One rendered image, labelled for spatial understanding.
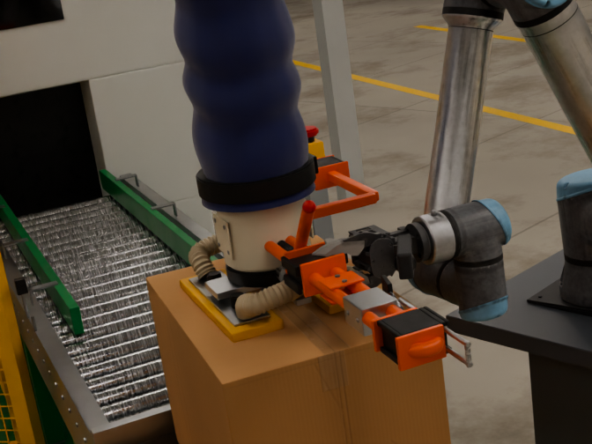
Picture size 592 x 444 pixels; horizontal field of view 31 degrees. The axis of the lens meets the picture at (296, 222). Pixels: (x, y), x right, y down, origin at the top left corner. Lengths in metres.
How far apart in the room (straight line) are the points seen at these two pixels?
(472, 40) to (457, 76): 0.07
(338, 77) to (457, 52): 3.56
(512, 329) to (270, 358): 0.68
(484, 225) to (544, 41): 0.35
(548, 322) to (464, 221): 0.52
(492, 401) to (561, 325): 1.33
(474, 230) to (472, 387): 1.86
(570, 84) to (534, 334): 0.57
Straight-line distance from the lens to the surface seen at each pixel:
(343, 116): 5.62
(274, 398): 1.81
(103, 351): 3.05
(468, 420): 3.53
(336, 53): 5.57
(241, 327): 1.93
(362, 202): 2.16
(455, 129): 2.04
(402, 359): 1.49
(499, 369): 3.84
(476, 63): 2.04
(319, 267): 1.79
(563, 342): 2.27
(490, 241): 1.93
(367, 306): 1.62
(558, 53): 2.00
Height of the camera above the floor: 1.72
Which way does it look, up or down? 18 degrees down
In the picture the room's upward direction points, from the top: 8 degrees counter-clockwise
